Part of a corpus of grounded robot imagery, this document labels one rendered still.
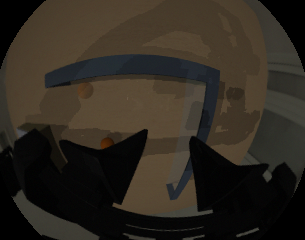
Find brown ball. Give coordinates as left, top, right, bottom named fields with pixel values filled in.
left=101, top=137, right=115, bottom=149

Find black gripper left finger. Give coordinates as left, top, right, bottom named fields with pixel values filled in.
left=59, top=129, right=148, bottom=205

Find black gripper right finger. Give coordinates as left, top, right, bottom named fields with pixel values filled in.
left=189, top=136, right=269, bottom=212

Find see-through orange ball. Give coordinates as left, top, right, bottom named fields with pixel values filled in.
left=77, top=81, right=93, bottom=99

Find clear low corner walls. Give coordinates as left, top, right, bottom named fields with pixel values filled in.
left=52, top=73, right=207, bottom=197

